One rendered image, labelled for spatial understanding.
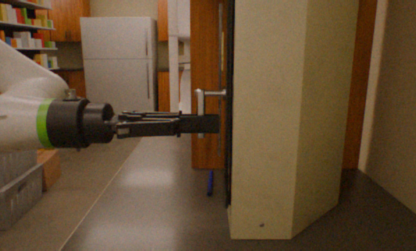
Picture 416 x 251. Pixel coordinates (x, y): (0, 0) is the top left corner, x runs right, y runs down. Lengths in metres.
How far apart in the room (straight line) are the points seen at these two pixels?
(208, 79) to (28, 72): 0.44
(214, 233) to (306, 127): 0.26
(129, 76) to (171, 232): 5.01
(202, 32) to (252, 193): 0.48
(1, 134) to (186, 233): 0.37
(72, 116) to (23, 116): 0.09
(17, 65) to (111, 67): 4.90
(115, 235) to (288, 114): 0.38
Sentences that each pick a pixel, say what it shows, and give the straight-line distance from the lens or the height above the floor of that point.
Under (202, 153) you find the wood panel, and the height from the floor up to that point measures 0.98.
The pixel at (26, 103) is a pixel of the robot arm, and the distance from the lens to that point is 0.64.
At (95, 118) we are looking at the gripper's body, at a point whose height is 1.16.
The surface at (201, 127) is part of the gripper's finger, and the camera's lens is 0.58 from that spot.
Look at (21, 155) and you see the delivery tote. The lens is 2.89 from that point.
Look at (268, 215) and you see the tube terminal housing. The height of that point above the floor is 0.99.
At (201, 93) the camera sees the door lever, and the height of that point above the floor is 1.20.
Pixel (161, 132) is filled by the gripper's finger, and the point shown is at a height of 1.14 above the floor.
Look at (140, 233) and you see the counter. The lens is 0.65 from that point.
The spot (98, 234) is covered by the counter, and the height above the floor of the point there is 0.94.
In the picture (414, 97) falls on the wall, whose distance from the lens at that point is 0.88.
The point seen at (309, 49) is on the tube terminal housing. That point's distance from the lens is 0.56.
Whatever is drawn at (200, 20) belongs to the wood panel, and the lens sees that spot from 0.90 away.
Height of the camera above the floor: 1.27
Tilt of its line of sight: 14 degrees down
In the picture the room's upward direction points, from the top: straight up
